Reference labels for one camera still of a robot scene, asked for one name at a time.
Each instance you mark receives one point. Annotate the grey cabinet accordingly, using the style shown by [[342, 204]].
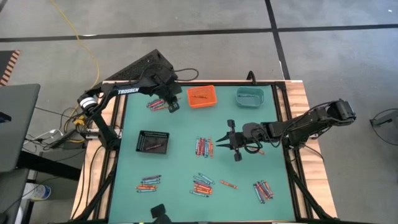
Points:
[[11, 199]]

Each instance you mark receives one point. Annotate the black hook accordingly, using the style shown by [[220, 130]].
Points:
[[251, 72]]

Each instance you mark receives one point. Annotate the black perforated computer case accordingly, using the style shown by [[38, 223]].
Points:
[[140, 65]]

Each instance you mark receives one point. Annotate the black mesh basket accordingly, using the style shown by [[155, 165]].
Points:
[[146, 140]]

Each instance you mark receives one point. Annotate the teal table mat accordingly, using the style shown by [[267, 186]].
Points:
[[174, 168]]

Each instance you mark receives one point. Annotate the black device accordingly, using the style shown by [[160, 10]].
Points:
[[160, 213]]

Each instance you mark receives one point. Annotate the white plastic container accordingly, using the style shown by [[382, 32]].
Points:
[[38, 192]]

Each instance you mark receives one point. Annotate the short black floor tape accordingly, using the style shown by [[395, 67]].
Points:
[[276, 37]]

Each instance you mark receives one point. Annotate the orange mesh basket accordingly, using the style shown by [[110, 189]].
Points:
[[205, 101]]

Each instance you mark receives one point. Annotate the blue green crayon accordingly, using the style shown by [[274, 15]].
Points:
[[199, 193]]

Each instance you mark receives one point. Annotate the striped hazard floor mat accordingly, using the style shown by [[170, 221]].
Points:
[[4, 62]]

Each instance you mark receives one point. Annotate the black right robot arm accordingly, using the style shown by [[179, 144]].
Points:
[[311, 123]]

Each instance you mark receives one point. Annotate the grey side table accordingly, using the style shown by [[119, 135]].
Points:
[[15, 124]]

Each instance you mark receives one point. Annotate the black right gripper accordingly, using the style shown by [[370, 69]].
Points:
[[237, 140]]

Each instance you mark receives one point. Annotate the teal plastic bin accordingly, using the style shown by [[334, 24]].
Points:
[[248, 102]]

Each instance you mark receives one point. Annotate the crayons near top left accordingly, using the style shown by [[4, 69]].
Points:
[[156, 104]]

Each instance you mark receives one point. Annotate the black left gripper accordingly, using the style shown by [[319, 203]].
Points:
[[169, 90]]

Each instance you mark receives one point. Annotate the long black floor tape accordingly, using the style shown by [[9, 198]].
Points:
[[186, 33]]

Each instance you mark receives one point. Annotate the black metal table frame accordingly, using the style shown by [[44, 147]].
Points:
[[279, 85]]

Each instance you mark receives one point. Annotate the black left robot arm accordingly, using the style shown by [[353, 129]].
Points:
[[127, 91]]

